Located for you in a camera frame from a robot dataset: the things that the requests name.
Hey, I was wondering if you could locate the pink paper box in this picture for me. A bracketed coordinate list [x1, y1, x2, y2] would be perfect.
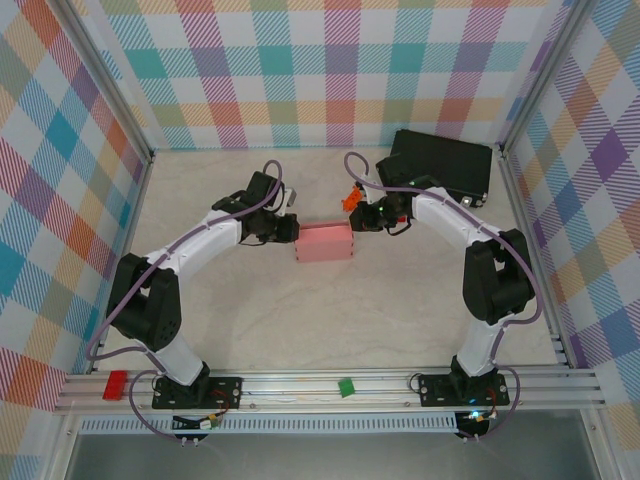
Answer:
[293, 222, 357, 265]

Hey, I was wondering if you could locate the black carrying case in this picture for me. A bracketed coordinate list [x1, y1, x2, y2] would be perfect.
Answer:
[388, 128, 494, 209]

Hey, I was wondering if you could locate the flat red brick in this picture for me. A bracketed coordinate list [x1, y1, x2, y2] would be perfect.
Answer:
[102, 370, 130, 401]

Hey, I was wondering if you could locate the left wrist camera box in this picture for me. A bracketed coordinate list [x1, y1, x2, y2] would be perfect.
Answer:
[275, 185, 297, 217]

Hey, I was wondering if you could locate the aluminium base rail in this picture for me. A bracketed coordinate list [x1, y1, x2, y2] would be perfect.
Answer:
[54, 367, 609, 416]

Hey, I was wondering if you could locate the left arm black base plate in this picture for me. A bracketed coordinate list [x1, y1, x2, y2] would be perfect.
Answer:
[152, 375, 244, 410]

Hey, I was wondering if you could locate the aluminium frame post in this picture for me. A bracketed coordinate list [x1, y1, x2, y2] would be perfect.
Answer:
[59, 0, 156, 166]
[497, 0, 591, 157]

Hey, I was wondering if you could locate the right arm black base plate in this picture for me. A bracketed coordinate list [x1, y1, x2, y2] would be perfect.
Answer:
[417, 373, 511, 409]

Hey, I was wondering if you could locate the white slotted cable duct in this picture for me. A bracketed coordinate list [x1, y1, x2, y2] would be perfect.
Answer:
[79, 413, 459, 435]

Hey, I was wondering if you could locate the power connector with wires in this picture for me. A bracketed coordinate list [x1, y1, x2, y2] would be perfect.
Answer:
[457, 405, 501, 431]
[172, 412, 224, 432]

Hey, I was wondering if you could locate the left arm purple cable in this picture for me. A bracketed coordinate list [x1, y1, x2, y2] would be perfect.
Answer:
[87, 159, 287, 444]

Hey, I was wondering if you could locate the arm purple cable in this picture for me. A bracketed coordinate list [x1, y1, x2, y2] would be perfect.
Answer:
[343, 152, 545, 444]
[87, 159, 287, 444]

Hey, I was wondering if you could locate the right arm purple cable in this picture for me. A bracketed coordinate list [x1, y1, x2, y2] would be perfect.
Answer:
[343, 152, 545, 444]

